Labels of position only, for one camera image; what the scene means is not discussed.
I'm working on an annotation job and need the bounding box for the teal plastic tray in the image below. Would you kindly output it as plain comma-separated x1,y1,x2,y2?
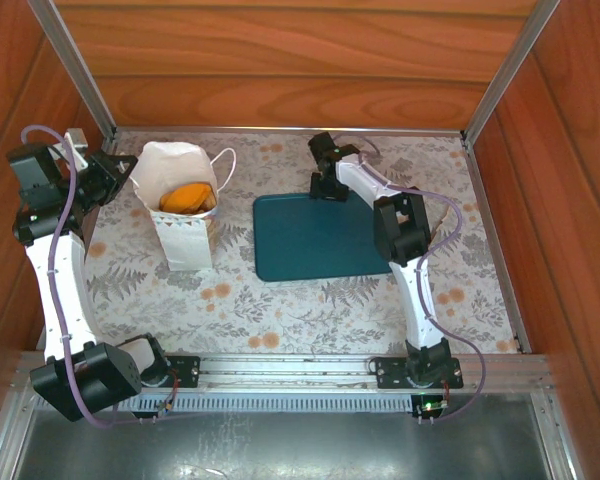
252,192,394,282

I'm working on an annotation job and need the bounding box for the cartoon animal print paper bag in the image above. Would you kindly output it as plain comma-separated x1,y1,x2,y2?
129,141,237,274

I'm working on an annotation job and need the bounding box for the white slotted cable duct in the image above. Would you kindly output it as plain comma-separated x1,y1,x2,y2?
114,392,417,414

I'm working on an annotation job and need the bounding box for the aluminium frame post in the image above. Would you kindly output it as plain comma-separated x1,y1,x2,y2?
27,0,119,142
461,0,564,145

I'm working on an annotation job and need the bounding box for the floral patterned table mat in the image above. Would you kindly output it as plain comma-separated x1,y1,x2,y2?
82,128,529,357

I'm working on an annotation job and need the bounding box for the large oval fake bread loaf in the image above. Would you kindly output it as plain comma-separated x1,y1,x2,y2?
158,183,212,214

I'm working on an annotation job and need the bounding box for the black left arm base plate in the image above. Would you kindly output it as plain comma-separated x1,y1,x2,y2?
163,353,202,389

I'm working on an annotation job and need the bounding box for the aluminium mounting rail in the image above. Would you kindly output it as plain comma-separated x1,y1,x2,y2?
14,351,554,397

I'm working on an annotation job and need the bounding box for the galvanised metal sheet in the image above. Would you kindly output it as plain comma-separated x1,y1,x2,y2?
12,408,559,480

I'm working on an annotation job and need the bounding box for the aluminium back edge strip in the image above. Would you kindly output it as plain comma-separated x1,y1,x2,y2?
113,125,467,137

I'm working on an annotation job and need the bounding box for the circuit board with green light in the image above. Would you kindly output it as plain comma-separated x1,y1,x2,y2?
412,393,452,420

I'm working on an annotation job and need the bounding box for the aluminium side edge strip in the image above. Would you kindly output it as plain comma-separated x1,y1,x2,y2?
461,137,532,354

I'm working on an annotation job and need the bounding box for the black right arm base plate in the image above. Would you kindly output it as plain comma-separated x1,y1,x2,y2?
369,354,465,391

